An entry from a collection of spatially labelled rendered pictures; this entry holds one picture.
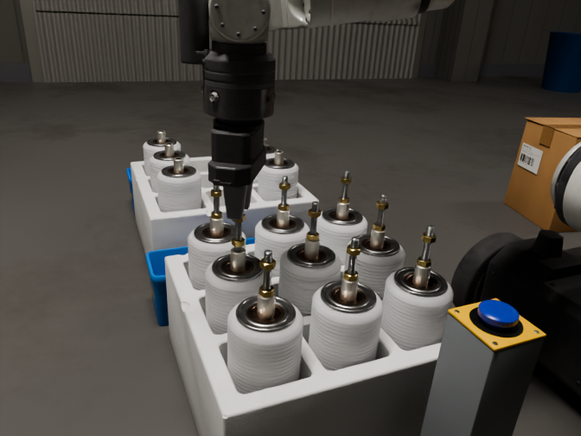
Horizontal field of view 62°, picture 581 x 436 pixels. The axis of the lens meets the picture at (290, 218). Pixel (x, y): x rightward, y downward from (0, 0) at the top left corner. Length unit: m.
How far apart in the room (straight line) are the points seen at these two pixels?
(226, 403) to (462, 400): 0.26
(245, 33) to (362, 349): 0.41
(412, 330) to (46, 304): 0.76
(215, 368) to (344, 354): 0.17
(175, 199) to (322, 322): 0.53
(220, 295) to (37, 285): 0.62
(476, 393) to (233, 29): 0.46
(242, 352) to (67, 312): 0.57
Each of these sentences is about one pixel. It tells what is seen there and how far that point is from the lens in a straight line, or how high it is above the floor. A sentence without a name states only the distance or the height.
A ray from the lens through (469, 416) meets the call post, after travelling 0.59.
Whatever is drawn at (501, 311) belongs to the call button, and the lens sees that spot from 0.55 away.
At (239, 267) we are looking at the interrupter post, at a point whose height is 0.26.
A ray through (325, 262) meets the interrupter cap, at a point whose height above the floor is 0.25.
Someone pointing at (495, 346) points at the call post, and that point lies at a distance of 0.53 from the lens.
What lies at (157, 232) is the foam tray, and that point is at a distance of 1.06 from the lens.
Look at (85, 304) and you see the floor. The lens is 1.13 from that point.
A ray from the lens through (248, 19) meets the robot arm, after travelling 0.55.
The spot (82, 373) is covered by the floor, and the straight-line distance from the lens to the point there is 0.96.
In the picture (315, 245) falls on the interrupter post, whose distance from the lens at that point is 0.73.
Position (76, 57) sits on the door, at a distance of 3.76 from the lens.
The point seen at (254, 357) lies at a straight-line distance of 0.60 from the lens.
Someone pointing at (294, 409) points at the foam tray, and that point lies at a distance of 0.63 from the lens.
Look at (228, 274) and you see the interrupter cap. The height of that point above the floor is 0.25.
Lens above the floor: 0.61
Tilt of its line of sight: 25 degrees down
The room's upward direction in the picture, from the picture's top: 3 degrees clockwise
